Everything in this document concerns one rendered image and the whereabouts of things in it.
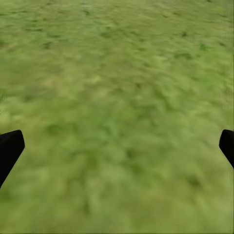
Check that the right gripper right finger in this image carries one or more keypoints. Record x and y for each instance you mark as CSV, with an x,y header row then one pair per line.
x,y
226,144

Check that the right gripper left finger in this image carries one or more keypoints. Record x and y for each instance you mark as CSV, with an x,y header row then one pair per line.
x,y
11,146

